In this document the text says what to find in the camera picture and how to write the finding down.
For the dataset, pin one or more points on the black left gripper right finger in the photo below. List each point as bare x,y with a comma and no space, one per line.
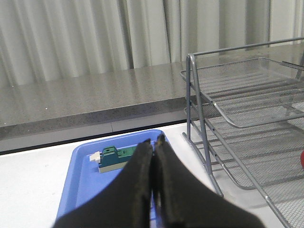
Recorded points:
182,201

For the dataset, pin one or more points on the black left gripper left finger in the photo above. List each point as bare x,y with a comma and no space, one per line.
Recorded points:
124,203

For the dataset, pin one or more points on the mesh rack tray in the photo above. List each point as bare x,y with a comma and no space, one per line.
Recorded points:
273,137
273,182
251,92

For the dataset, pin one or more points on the red emergency stop button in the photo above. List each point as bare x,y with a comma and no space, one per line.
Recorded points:
302,159

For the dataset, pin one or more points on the green and beige component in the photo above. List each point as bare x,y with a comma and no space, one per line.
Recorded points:
111,158

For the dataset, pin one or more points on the blue plastic tray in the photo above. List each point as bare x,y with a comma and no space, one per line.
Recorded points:
84,181

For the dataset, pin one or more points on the grey stone counter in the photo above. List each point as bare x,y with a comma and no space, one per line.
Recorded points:
68,110

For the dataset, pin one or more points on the grey pleated curtain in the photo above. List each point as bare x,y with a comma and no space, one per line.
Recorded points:
44,40

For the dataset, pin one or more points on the grey metal rack frame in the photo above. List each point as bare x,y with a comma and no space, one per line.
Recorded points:
288,50

